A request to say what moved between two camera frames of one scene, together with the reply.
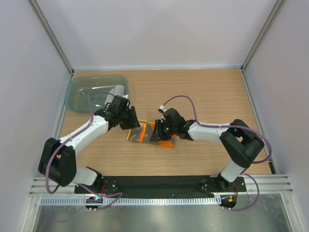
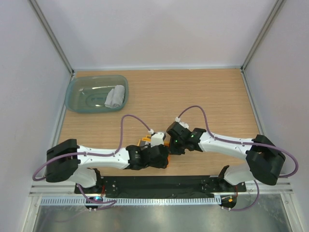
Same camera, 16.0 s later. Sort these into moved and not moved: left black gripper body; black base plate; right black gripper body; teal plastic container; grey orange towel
Moved: left black gripper body; right black gripper body; grey orange towel
Not moved: teal plastic container; black base plate
